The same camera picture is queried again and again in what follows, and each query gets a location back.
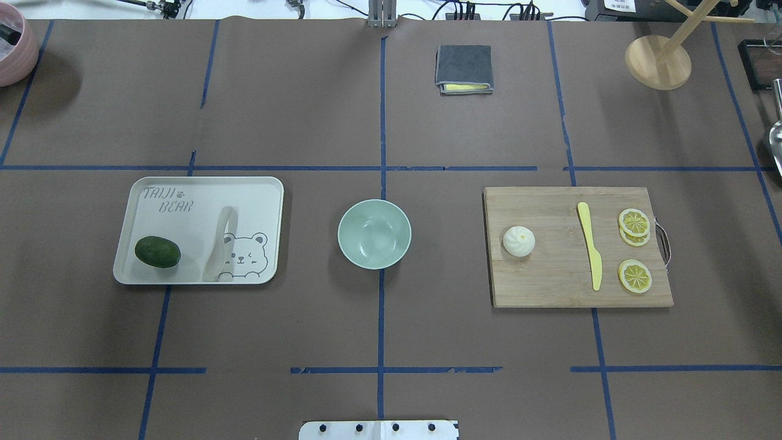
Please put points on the white steamed bun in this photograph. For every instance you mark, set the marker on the white steamed bun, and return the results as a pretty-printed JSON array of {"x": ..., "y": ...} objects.
[{"x": 519, "y": 241}]

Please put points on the pale green bowl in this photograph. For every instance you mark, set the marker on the pale green bowl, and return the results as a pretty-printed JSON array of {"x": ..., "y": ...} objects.
[{"x": 374, "y": 234}]

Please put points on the pink bowl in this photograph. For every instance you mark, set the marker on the pink bowl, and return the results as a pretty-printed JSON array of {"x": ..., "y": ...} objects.
[{"x": 19, "y": 48}]

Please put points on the grey and yellow folded cloth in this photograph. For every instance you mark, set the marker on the grey and yellow folded cloth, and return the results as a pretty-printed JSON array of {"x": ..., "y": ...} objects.
[{"x": 464, "y": 70}]

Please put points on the bamboo cutting board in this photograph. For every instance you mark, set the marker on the bamboo cutting board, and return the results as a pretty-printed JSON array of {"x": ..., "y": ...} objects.
[{"x": 557, "y": 272}]

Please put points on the yellow plastic knife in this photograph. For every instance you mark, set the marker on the yellow plastic knife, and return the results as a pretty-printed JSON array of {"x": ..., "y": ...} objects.
[{"x": 595, "y": 258}]

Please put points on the white bear print tray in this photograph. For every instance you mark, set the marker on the white bear print tray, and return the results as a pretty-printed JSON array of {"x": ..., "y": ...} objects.
[{"x": 185, "y": 211}]

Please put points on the dark green avocado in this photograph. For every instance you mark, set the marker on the dark green avocado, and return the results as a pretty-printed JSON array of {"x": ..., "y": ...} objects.
[{"x": 157, "y": 251}]

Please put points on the upper top lemon slice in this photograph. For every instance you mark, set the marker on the upper top lemon slice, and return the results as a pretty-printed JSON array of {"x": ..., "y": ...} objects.
[{"x": 634, "y": 223}]

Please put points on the underlying lemon slice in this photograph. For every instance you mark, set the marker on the underlying lemon slice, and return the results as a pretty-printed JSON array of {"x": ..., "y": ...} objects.
[{"x": 635, "y": 241}]

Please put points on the lower lemon slice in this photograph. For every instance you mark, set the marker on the lower lemon slice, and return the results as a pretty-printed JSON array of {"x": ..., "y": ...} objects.
[{"x": 634, "y": 276}]

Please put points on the wooden mug tree stand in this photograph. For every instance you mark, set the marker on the wooden mug tree stand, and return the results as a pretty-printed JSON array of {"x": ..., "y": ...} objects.
[{"x": 661, "y": 63}]

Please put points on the metal scoop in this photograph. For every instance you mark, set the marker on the metal scoop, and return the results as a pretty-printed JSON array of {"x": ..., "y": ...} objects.
[{"x": 774, "y": 135}]

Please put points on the dark rectangular tray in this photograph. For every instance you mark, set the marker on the dark rectangular tray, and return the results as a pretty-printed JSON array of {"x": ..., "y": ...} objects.
[{"x": 762, "y": 64}]

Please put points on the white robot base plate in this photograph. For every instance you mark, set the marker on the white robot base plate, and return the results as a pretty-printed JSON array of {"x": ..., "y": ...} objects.
[{"x": 380, "y": 429}]

